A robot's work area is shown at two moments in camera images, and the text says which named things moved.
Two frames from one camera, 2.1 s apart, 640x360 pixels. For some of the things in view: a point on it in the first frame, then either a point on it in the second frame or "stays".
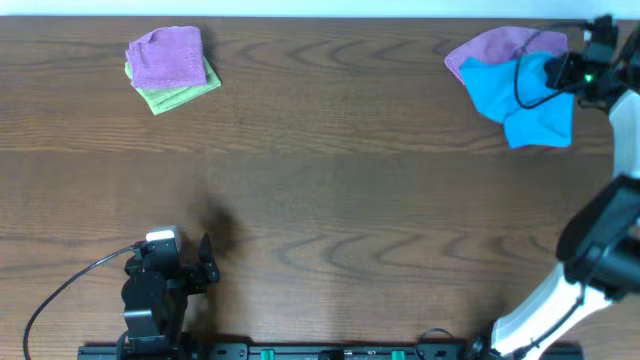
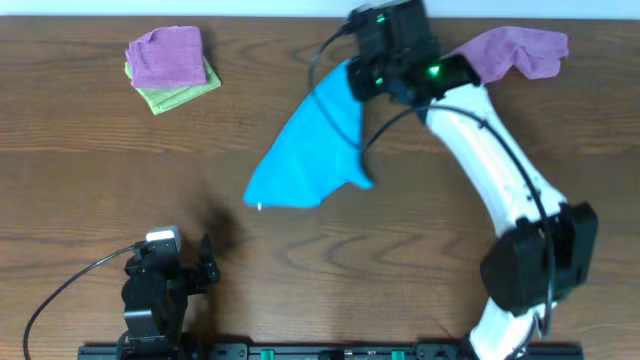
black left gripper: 195,273 stays
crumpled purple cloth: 506,43 stays
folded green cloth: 164,99 stays
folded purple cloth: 168,57 stays
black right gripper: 559,77 -> 364,88
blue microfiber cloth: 517,93 -> 319,151
